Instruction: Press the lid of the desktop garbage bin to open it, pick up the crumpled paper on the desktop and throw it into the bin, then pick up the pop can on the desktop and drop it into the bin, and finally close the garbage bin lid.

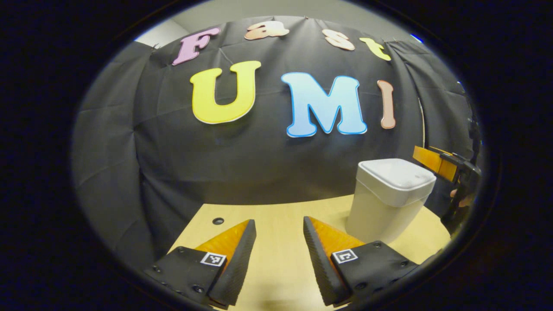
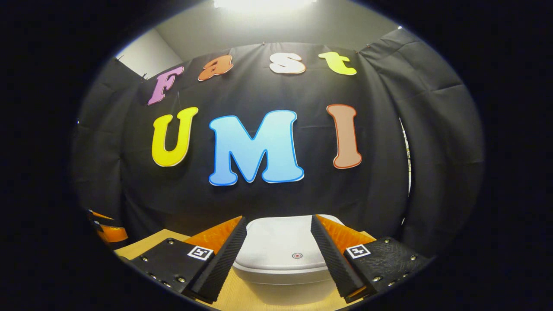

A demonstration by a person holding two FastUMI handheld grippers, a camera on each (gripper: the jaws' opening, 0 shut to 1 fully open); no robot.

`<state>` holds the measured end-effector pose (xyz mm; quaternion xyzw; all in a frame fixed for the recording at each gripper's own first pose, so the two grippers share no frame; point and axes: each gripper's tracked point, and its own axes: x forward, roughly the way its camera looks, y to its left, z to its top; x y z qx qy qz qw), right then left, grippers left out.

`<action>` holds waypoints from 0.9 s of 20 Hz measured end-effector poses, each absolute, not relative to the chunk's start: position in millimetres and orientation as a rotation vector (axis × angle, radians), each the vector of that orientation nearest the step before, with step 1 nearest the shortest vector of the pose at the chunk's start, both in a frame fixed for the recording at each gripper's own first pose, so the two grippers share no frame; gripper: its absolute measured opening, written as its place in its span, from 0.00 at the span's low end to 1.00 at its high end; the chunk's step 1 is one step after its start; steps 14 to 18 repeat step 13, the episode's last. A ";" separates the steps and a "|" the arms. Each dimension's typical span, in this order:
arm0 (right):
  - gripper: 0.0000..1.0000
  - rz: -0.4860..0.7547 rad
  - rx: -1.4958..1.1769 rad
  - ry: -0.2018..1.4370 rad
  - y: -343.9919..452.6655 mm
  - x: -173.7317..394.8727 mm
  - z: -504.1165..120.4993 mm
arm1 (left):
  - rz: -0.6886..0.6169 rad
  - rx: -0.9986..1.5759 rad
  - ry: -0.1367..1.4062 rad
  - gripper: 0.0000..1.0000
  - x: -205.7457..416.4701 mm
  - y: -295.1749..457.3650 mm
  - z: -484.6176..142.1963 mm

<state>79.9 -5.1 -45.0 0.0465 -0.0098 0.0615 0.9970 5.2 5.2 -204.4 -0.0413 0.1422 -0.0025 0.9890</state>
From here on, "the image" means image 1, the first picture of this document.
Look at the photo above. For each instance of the black desk grommet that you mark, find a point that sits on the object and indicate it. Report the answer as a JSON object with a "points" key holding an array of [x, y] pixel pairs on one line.
{"points": [[218, 220]]}

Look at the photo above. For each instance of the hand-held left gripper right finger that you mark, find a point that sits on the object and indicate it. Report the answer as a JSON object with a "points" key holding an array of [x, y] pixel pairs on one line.
{"points": [[322, 263]]}

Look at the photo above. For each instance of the white desktop garbage bin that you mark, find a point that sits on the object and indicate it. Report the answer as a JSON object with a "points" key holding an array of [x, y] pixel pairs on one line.
{"points": [[389, 203]]}

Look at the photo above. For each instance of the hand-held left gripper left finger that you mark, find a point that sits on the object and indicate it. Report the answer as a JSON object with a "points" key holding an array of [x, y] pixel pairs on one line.
{"points": [[235, 268]]}

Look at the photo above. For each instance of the black backdrop cloth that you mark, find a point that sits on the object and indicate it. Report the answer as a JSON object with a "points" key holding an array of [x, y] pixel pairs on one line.
{"points": [[151, 151]]}

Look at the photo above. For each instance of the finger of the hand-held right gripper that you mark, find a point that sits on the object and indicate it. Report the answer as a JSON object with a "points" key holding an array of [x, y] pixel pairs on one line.
{"points": [[432, 160]]}

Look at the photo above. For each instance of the wooden desktop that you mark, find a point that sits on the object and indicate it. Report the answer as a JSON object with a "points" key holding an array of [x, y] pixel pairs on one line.
{"points": [[276, 220]]}

